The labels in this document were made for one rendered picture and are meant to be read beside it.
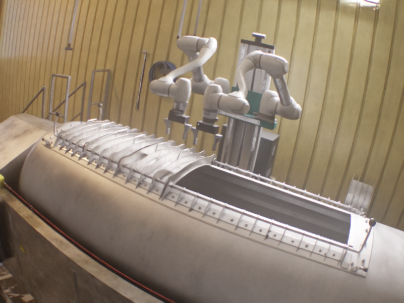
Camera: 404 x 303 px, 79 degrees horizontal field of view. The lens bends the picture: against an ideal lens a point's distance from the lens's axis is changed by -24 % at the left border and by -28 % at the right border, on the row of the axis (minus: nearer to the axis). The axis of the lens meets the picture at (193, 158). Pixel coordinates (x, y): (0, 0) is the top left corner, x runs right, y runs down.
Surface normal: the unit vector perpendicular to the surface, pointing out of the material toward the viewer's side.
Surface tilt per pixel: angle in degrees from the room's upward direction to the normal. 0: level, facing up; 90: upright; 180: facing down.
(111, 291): 90
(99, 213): 55
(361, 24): 90
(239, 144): 90
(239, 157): 90
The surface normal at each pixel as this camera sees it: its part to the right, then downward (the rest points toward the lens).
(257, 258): -0.22, -0.53
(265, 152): -0.48, 0.23
